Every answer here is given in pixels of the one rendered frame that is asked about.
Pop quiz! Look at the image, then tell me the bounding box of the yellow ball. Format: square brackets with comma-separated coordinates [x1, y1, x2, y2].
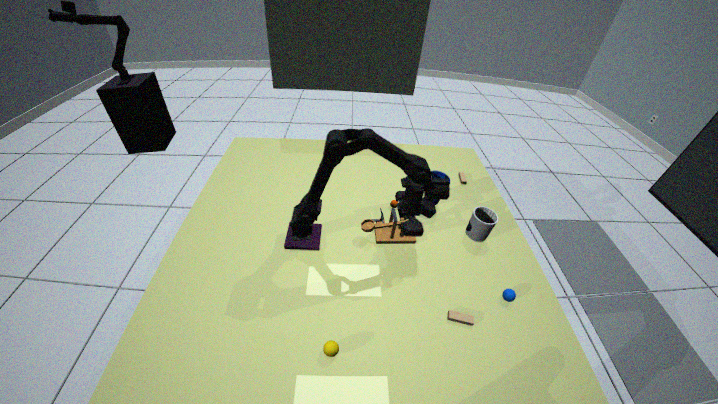
[323, 341, 339, 357]

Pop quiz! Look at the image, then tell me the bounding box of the white cup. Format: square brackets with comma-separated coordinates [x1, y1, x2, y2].
[465, 206, 498, 242]

